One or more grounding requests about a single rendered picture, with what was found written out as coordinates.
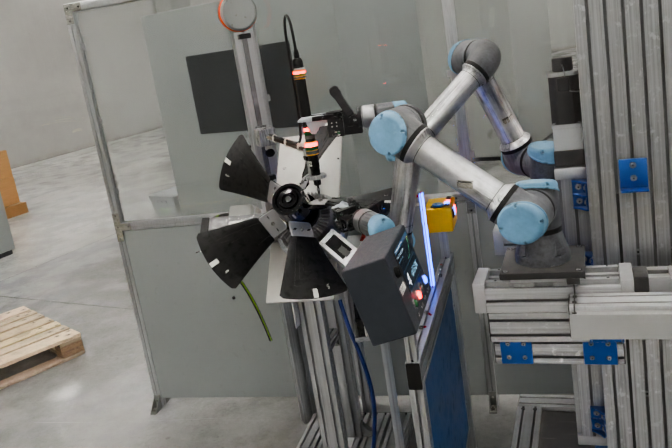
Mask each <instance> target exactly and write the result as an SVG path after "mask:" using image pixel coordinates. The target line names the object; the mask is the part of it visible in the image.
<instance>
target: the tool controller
mask: <svg viewBox="0 0 672 448"><path fill-rule="evenodd" d="M406 267H407V268H408V270H409V272H410V275H411V277H412V279H413V282H414V284H415V286H414V288H413V291H412V293H411V290H410V288H409V286H408V283H407V281H406V279H405V276H404V274H403V273H404V271H405V269H406ZM341 275H342V277H343V279H344V282H345V284H346V286H347V288H348V291H349V293H350V295H351V297H352V300H353V302H354V304H355V306H356V309H357V311H358V313H359V315H360V318H361V320H362V322H363V325H364V327H365V329H366V331H367V334H368V336H369V338H370V340H371V343H372V345H373V346H377V345H380V344H384V343H387V342H390V341H394V340H397V339H401V338H404V337H407V336H411V335H414V334H416V333H417V331H418V328H419V325H420V322H421V319H422V316H423V313H424V310H425V307H426V304H427V301H428V298H429V295H430V292H431V288H430V286H429V283H428V281H427V284H426V285H424V286H425V290H424V292H423V293H422V292H421V291H420V288H419V284H418V283H419V282H421V283H423V281H422V278H421V275H425V274H424V271H423V269H422V267H421V264H420V262H419V260H418V257H417V255H416V253H415V250H414V248H413V245H412V243H411V241H410V238H409V236H408V234H407V231H406V229H405V227H404V225H398V226H395V227H393V228H390V229H387V230H384V231H381V232H378V233H375V234H373V235H370V236H367V237H365V238H364V240H363V241H362V243H361V244H360V246H359V247H358V249H357V250H356V252H355V253H354V255H353V256H352V257H351V259H350V260H349V262H348V263H347V265H346V266H345V268H344V269H343V271H342V272H341ZM423 284H424V283H423ZM415 290H418V291H420V292H421V293H422V298H421V300H420V301H419V300H418V299H417V296H416V293H415ZM412 298H415V299H417V300H418V302H419V307H418V309H415V307H414V305H413V302H412Z"/></svg>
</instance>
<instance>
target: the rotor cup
mask: <svg viewBox="0 0 672 448"><path fill-rule="evenodd" d="M287 196H290V197H291V201H289V202H286V200H285V199H286V197H287ZM306 198H307V199H308V201H309V203H310V202H311V201H313V200H315V198H314V197H312V196H311V195H309V194H306V192H305V191H304V190H303V189H302V187H300V186H299V185H297V184H294V183H288V184H284V185H282V186H281V187H279V188H278V189H277V190H276V191H275V193H274V195H273V197H272V206H273V208H274V210H275V211H276V213H277V214H278V215H279V216H280V218H281V219H282V220H283V222H284V223H285V224H286V225H287V227H288V223H287V221H297V222H308V223H310V224H311V227H313V226H314V224H315V223H316V222H317V220H318V218H319V214H320V209H314V210H308V209H309V208H310V207H311V206H312V205H309V204H308V202H307V201H306ZM293 214H294V215H295V216H296V217H297V218H296V219H295V218H294V217H293V216H292V215H293ZM286 229H287V230H289V227H288V228H286Z"/></svg>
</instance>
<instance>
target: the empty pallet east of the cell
mask: <svg viewBox="0 0 672 448"><path fill-rule="evenodd" d="M45 350H49V351H50V352H52V353H54V354H56V355H57V356H56V357H55V358H53V359H51V360H49V361H46V362H44V363H42V364H39V365H37V366H34V367H32V368H30V369H27V370H25V371H23V372H20V373H18V374H15V375H13V376H11V377H8V378H6V379H4V380H1V381H0V390H1V389H4V388H6V387H8V386H11V385H13V384H16V383H18V382H20V381H23V380H25V379H27V378H30V377H32V376H34V375H36V374H39V373H41V372H43V371H46V370H48V369H50V368H53V367H55V366H57V365H59V364H62V363H64V362H67V361H69V360H71V359H74V358H76V357H78V356H80V355H82V354H84V353H85V349H84V346H83V342H82V340H81V334H80V332H78V331H76V330H73V329H69V327H67V326H65V325H61V324H60V323H59V322H57V321H55V322H54V320H52V319H50V318H48V317H44V315H42V314H40V313H37V312H36V311H34V310H31V309H29V308H27V307H25V306H22V307H19V308H16V309H13V310H10V311H7V312H5V313H2V314H0V368H4V367H6V366H9V365H11V364H14V363H16V362H18V361H21V360H23V359H26V358H28V357H30V356H33V355H35V354H38V353H40V352H43V351H45Z"/></svg>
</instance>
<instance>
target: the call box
mask: <svg viewBox="0 0 672 448"><path fill-rule="evenodd" d="M445 200H446V198H434V199H429V200H428V202H427V204H426V206H425V213H426V221H427V228H428V233H438V232H452V231H453V230H454V227H455V224H456V221H457V212H456V214H455V217H454V218H453V216H452V209H453V206H454V203H455V197H451V200H450V202H449V203H450V205H449V206H444V205H445V204H444V202H445ZM437 202H442V203H443V206H442V207H436V208H434V207H432V204H433V203H437Z"/></svg>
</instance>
